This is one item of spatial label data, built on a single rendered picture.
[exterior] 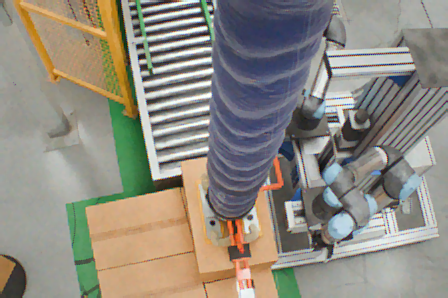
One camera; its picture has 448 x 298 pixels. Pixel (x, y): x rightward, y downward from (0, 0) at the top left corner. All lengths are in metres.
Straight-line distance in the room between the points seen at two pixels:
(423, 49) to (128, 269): 1.99
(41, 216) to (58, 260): 0.36
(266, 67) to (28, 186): 2.93
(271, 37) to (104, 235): 2.18
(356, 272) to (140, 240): 1.57
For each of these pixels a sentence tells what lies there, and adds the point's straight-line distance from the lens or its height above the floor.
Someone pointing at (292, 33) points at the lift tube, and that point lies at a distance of 0.87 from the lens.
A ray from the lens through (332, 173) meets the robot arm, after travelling 1.61.
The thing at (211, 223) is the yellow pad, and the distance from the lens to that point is 2.39.
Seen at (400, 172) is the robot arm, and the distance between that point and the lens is 1.92.
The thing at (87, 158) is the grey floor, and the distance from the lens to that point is 3.64.
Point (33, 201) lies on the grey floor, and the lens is 3.66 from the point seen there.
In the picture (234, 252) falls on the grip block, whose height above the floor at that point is 1.09.
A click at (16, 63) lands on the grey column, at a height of 1.08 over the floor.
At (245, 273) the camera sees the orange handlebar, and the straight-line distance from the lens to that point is 2.26.
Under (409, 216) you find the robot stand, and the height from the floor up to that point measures 0.21.
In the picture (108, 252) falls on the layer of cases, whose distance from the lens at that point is 2.87.
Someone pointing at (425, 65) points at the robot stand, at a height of 2.03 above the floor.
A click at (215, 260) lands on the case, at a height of 0.94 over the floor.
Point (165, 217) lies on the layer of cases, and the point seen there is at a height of 0.54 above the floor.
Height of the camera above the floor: 3.32
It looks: 68 degrees down
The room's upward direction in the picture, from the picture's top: 9 degrees clockwise
